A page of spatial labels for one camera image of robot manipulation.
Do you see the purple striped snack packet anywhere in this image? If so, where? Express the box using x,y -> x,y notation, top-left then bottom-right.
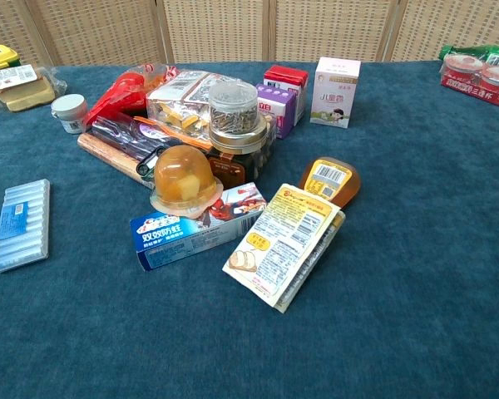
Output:
85,115 -> 180,179

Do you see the dark brown sauce jar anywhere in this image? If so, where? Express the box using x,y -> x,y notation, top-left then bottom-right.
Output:
206,120 -> 278,187

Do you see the small white lidded jar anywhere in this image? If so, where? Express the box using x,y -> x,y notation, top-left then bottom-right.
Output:
51,93 -> 89,135

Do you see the yellow label flat packet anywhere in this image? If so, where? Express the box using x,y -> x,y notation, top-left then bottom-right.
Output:
221,183 -> 346,314

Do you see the clear blue tube pack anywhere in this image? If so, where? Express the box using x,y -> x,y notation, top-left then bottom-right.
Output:
0,178 -> 52,273

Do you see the purple small carton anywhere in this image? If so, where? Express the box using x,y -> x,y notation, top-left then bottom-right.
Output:
255,82 -> 297,140

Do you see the red triple cup pack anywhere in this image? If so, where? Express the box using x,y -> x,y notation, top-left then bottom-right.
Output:
439,53 -> 499,112

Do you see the clear bag of wrapped candies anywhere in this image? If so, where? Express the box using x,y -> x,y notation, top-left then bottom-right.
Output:
146,70 -> 239,142

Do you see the blue spiderman toothpaste box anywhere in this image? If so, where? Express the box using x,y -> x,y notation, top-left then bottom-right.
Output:
129,181 -> 268,273

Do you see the orange fruit jelly cup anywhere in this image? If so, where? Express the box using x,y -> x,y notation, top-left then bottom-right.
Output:
149,145 -> 225,220

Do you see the blue tablecloth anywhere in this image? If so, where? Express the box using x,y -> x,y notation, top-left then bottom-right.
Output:
0,60 -> 499,399

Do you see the green plastic bag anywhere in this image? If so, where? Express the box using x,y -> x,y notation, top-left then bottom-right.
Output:
438,43 -> 499,70

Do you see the wrapped yellow sponge pack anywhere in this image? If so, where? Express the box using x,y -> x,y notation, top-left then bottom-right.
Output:
0,64 -> 68,114

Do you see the red plastic snack bag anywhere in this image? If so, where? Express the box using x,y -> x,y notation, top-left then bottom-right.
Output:
82,62 -> 180,130

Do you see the amber honey bottle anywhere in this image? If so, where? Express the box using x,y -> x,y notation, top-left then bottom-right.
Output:
298,156 -> 362,210

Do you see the pink white milk carton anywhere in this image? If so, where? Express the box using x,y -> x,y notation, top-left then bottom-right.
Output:
309,57 -> 362,130

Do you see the red and white milk carton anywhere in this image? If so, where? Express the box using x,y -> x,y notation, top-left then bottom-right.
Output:
263,65 -> 310,126

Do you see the woven folding screen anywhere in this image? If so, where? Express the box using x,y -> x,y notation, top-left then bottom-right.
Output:
0,0 -> 499,67

